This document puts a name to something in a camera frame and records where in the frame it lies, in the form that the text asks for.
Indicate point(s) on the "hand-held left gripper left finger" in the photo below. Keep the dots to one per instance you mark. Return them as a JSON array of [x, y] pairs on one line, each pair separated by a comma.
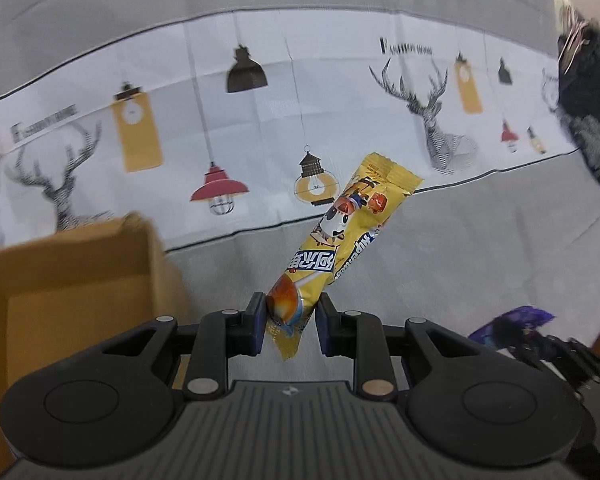
[[257, 322]]

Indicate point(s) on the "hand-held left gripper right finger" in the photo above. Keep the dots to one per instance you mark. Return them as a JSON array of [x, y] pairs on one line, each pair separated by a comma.
[[325, 326]]

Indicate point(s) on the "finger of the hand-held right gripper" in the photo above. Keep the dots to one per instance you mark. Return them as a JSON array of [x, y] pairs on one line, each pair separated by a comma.
[[525, 347], [575, 357]]

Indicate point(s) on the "purple snack packet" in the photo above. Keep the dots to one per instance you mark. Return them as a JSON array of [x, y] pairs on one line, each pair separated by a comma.
[[515, 321]]

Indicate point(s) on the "yellow snack packet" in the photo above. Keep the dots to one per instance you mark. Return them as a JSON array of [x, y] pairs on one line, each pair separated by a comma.
[[340, 240]]

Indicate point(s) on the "brown cardboard box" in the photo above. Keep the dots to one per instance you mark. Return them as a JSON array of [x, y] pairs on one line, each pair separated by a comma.
[[55, 270]]

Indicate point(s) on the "grey printed bed sheet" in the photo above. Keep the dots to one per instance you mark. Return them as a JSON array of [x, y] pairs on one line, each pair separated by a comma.
[[330, 60]]

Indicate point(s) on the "dark cloth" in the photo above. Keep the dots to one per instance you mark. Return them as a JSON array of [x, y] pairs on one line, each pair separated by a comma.
[[590, 85]]

